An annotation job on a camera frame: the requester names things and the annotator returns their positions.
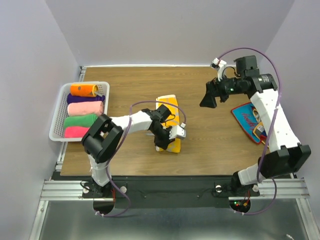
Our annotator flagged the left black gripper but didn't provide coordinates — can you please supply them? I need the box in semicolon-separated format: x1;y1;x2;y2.
150;124;175;150

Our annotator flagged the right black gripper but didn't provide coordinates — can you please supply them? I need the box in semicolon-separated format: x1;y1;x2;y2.
199;71;245;108

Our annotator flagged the yellow patterned towel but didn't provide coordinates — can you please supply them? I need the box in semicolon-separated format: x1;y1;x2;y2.
155;94;181;154

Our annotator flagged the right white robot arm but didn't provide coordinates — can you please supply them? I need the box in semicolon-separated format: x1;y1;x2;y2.
199;55;312;195

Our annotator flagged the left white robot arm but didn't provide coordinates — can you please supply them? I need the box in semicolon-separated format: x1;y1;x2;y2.
81;104;176;197

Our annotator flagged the teal red-trimmed towel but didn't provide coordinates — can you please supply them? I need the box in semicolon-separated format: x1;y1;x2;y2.
230;102;267;145

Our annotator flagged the light pink rolled towel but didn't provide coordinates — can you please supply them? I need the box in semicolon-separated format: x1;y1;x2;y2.
67;101;104;117

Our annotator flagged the green rolled towel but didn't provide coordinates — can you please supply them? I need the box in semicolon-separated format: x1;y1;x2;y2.
63;114;98;128

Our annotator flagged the hot pink rolled towel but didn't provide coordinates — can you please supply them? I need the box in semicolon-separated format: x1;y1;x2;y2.
64;126;90;139

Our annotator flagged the orange rolled towel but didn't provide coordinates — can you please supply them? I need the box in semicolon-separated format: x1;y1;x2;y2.
69;84;99;98

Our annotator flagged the purple rolled towel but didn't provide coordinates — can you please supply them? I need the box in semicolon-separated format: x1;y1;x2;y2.
66;93;106;104

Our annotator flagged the white plastic basket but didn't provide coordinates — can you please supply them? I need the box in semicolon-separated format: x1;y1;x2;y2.
48;81;110;142

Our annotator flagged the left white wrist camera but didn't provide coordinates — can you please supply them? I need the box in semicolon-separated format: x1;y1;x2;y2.
169;122;187;140

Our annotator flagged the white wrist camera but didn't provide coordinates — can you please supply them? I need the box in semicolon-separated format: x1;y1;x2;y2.
169;122;187;140
210;58;227;81

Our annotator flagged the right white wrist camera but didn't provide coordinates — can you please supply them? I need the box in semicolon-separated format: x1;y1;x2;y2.
210;58;227;81

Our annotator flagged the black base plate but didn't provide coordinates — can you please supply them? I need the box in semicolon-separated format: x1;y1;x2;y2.
80;175;260;213

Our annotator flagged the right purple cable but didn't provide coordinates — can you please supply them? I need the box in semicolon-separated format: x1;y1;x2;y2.
219;47;284;216

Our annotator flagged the aluminium frame rail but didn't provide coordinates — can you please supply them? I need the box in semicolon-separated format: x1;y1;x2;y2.
40;180;83;201

